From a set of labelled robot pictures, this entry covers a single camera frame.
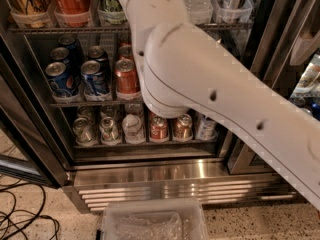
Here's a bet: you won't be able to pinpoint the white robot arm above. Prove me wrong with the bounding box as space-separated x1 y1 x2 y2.
119 0 320 209

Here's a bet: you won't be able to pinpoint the bottom shelf red can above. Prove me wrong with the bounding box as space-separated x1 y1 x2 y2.
150 116 168 140

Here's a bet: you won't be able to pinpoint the bottom shelf gold can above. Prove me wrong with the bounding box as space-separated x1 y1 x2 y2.
173 114 192 140

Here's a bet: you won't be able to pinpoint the front red soda can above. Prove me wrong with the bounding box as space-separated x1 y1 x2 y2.
115 59 140 94

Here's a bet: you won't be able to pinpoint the red soda can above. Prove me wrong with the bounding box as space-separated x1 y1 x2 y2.
118 45 134 60
115 59 140 94

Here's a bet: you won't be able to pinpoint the bottom shelf tea bottle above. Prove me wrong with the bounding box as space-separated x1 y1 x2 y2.
196 114 216 141

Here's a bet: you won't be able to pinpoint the middle red soda can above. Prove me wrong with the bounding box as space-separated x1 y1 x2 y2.
118 45 134 60

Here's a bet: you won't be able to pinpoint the front blue pepsi can right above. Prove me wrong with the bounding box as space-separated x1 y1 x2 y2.
81 60 109 96

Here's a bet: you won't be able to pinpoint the blue pepsi can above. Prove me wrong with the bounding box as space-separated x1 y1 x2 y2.
50 47 73 67
45 62 78 98
81 60 109 96
87 45 109 67

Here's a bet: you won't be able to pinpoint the bottom shelf green can left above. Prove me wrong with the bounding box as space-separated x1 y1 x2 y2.
73 118 97 146

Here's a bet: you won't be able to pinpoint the stainless steel fridge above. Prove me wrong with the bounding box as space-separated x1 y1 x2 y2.
0 0 319 212

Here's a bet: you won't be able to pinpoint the middle blue pepsi can right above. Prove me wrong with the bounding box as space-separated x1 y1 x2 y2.
87 45 109 67

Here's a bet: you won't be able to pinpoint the front blue pepsi can left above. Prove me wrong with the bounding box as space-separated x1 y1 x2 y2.
45 62 78 98

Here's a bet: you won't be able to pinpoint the middle blue pepsi can left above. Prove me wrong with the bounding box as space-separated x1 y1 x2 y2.
50 47 73 67

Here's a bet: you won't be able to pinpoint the open fridge door left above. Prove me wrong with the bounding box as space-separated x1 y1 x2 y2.
0 76 68 188

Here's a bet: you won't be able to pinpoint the red coca-cola can top shelf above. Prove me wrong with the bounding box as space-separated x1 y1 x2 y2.
55 0 91 27

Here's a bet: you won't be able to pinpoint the gold can top shelf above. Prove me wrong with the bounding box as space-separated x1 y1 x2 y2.
9 0 51 28

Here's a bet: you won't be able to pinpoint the clear plastic bin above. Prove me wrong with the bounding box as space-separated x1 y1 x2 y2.
100 198 209 240

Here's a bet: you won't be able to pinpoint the black cables on floor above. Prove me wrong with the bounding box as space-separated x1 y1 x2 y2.
0 173 61 240

